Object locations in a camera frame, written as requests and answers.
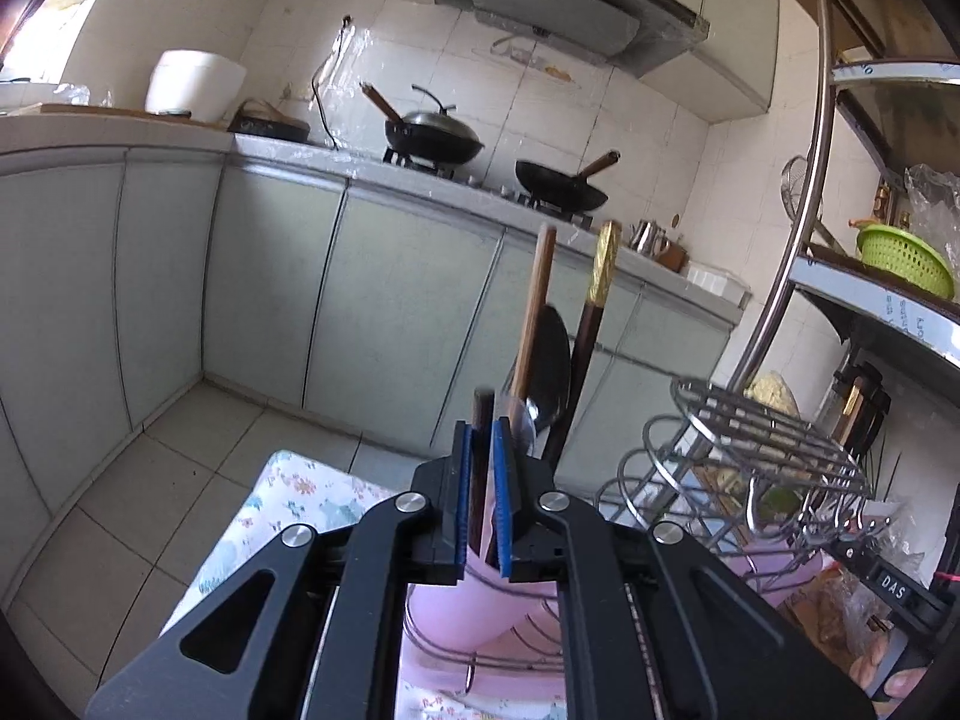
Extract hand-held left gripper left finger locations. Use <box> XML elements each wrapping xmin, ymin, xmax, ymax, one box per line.
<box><xmin>86</xmin><ymin>420</ymin><xmax>473</xmax><ymax>720</ymax></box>

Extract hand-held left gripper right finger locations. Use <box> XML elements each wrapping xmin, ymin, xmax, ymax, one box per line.
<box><xmin>491</xmin><ymin>416</ymin><xmax>878</xmax><ymax>720</ymax></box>

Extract pink utensil holder cup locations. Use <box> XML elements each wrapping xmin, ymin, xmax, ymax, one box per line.
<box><xmin>405</xmin><ymin>457</ymin><xmax>567</xmax><ymax>650</ymax></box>

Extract black spoon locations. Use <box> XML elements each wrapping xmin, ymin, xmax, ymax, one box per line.
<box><xmin>514</xmin><ymin>304</ymin><xmax>575</xmax><ymax>458</ymax></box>

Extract dark chopstick with gold end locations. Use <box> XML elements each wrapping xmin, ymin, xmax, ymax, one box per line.
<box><xmin>541</xmin><ymin>220</ymin><xmax>623</xmax><ymax>466</ymax></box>

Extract light wooden chopstick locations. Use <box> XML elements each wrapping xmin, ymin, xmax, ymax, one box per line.
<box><xmin>504</xmin><ymin>223</ymin><xmax>557</xmax><ymax>421</ymax></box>

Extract metal wire dish rack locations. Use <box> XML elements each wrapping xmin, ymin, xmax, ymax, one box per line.
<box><xmin>401</xmin><ymin>379</ymin><xmax>875</xmax><ymax>698</ymax></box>

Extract person's right hand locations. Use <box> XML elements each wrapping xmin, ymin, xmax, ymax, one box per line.
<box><xmin>851</xmin><ymin>637</ymin><xmax>931</xmax><ymax>717</ymax></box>

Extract clear bag of food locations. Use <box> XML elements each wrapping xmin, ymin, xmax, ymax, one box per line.
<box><xmin>787</xmin><ymin>570</ymin><xmax>878</xmax><ymax>646</ymax></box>

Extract floral bear print tablecloth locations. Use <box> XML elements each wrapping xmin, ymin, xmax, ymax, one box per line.
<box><xmin>161</xmin><ymin>450</ymin><xmax>567</xmax><ymax>720</ymax></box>

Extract pink plastic drain tray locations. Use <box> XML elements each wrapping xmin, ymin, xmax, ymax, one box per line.
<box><xmin>397</xmin><ymin>540</ymin><xmax>826</xmax><ymax>720</ymax></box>

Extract black knife holder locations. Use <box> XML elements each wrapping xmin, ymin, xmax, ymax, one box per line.
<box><xmin>825</xmin><ymin>360</ymin><xmax>893</xmax><ymax>458</ymax></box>

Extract yellow noodle packet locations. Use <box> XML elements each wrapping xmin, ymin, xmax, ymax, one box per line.
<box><xmin>750</xmin><ymin>371</ymin><xmax>800</xmax><ymax>413</ymax></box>

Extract metal shelf unit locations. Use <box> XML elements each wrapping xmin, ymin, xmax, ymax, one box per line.
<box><xmin>712</xmin><ymin>0</ymin><xmax>960</xmax><ymax>466</ymax></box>

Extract steel kettle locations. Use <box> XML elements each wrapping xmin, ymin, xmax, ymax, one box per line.
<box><xmin>628</xmin><ymin>219</ymin><xmax>672</xmax><ymax>256</ymax></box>

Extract grey lower kitchen cabinets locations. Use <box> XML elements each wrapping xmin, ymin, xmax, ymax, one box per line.
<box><xmin>0</xmin><ymin>142</ymin><xmax>751</xmax><ymax>481</ymax></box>

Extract white box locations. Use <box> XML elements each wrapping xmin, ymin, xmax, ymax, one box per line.
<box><xmin>686</xmin><ymin>261</ymin><xmax>751</xmax><ymax>297</ymax></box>

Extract steel gas stove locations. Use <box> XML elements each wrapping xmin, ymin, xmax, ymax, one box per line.
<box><xmin>382</xmin><ymin>150</ymin><xmax>601</xmax><ymax>230</ymax></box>

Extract green plastic basket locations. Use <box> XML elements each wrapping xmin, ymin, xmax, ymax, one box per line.
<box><xmin>855</xmin><ymin>227</ymin><xmax>957</xmax><ymax>299</ymax></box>

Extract black wok with lid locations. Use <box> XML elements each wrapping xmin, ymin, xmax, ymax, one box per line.
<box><xmin>360</xmin><ymin>82</ymin><xmax>486</xmax><ymax>166</ymax></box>

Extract clear plastic bag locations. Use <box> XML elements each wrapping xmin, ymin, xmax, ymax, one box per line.
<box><xmin>904</xmin><ymin>165</ymin><xmax>960</xmax><ymax>256</ymax></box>

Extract steel skimmer ladle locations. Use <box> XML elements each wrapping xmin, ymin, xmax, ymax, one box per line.
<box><xmin>780</xmin><ymin>155</ymin><xmax>822</xmax><ymax>233</ymax></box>

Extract black cooker with basket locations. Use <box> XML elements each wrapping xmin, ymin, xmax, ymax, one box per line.
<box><xmin>229</xmin><ymin>99</ymin><xmax>312</xmax><ymax>143</ymax></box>

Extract white rice cooker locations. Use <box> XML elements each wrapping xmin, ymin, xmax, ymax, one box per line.
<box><xmin>145</xmin><ymin>50</ymin><xmax>248</xmax><ymax>125</ymax></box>

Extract grey range hood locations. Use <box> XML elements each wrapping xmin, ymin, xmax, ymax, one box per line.
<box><xmin>427</xmin><ymin>0</ymin><xmax>710</xmax><ymax>80</ymax></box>

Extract grey upper kitchen cabinet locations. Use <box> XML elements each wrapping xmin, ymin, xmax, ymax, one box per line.
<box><xmin>232</xmin><ymin>0</ymin><xmax>781</xmax><ymax>125</ymax></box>

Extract window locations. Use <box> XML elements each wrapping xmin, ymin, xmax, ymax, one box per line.
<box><xmin>0</xmin><ymin>0</ymin><xmax>121</xmax><ymax>83</ymax></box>

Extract black wok with wooden handle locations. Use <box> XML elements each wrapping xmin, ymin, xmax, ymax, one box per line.
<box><xmin>514</xmin><ymin>151</ymin><xmax>622</xmax><ymax>213</ymax></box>

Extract black power cable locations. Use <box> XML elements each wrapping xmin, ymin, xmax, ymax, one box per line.
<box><xmin>311</xmin><ymin>15</ymin><xmax>353</xmax><ymax>147</ymax></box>

